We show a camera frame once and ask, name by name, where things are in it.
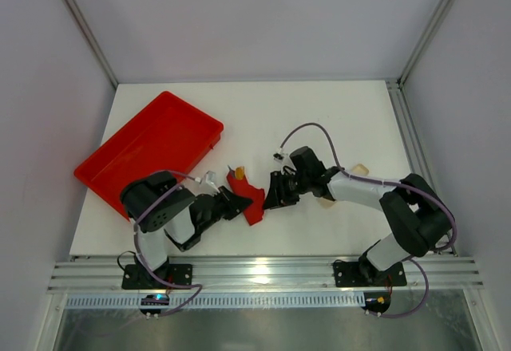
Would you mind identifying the red paper napkin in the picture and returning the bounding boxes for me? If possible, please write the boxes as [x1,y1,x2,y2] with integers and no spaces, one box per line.
[226,171,265,226]

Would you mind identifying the yellow plastic spoon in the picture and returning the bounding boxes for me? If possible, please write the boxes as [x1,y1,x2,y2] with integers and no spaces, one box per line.
[234,166,245,180]

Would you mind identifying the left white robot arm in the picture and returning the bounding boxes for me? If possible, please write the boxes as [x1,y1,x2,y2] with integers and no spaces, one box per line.
[120,171,253,290]

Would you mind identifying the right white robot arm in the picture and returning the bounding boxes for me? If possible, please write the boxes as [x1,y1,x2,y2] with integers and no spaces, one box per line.
[263,147,454,287]

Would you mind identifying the cream utensil case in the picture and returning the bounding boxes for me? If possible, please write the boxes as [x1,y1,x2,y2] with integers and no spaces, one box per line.
[317,164,370,209]

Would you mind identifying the red plastic tray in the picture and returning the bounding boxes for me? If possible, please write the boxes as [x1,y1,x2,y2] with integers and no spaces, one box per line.
[74,91,224,218]

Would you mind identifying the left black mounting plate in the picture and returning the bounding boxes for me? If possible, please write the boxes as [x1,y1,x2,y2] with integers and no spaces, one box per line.
[121,263,193,290]

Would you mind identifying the black mounting plate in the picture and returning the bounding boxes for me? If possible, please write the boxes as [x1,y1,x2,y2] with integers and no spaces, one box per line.
[121,263,193,290]
[332,259,407,287]

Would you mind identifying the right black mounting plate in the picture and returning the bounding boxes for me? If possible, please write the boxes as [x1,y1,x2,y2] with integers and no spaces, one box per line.
[332,259,407,287]

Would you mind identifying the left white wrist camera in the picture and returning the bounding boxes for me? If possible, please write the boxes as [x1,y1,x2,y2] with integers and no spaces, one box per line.
[194,171,220,195]

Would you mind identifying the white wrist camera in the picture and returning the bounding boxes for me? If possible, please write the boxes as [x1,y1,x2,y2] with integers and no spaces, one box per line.
[273,148,288,164]
[194,171,220,195]

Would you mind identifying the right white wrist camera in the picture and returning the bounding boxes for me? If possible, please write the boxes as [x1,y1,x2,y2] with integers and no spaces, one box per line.
[273,148,288,164]

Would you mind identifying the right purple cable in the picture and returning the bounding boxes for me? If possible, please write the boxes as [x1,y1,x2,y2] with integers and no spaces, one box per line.
[277,122,457,320]

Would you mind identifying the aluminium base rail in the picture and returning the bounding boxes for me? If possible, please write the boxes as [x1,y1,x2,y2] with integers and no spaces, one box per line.
[46,255,484,300]

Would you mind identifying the slotted white cable duct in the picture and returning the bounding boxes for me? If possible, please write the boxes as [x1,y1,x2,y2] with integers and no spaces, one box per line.
[65,291,366,310]

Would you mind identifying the right aluminium side rail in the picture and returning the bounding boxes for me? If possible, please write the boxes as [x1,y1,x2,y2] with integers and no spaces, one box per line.
[385,79,457,256]

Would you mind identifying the right aluminium frame post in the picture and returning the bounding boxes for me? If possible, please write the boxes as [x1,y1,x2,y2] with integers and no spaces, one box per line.
[397,0,456,88]

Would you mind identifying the aluminium frame post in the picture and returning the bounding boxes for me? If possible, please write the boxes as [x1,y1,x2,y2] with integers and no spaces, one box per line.
[62,0,119,89]
[397,0,456,88]

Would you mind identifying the left aluminium frame post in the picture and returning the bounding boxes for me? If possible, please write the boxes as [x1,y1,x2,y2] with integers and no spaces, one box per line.
[62,0,119,89]

